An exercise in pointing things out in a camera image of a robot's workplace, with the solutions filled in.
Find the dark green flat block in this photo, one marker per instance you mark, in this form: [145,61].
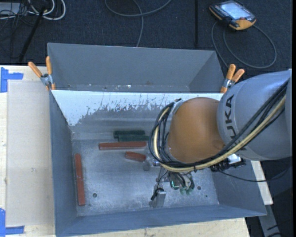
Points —
[135,138]
[128,133]

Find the black cylinder on white bracket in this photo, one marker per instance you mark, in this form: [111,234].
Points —
[233,160]

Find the short red-brown flat block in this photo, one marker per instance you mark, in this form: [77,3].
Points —
[135,156]

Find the grey metal bin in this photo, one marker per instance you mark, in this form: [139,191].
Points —
[118,181]

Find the long red-brown flat block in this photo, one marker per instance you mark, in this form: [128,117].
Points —
[79,179]
[121,145]

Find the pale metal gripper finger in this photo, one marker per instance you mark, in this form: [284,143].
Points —
[159,199]
[148,166]

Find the pale wood flat board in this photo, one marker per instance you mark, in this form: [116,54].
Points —
[27,144]

